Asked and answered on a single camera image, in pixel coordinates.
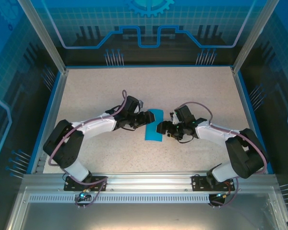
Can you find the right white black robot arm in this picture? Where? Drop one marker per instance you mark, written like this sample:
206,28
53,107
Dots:
211,133

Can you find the aluminium frame post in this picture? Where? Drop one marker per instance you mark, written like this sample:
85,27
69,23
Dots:
42,36
254,36

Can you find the sheet metal tray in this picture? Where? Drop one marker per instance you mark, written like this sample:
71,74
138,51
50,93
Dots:
146,215

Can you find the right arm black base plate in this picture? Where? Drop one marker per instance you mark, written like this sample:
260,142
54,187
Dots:
198,183

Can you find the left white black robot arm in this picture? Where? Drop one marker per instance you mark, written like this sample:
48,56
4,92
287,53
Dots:
98,125

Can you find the aluminium cross rail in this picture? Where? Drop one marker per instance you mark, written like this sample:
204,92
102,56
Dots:
148,178

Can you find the blue-edged aluminium side rail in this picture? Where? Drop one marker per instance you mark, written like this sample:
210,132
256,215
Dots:
53,107
248,107

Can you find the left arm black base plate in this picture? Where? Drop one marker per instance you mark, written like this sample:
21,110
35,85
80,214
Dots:
70,184

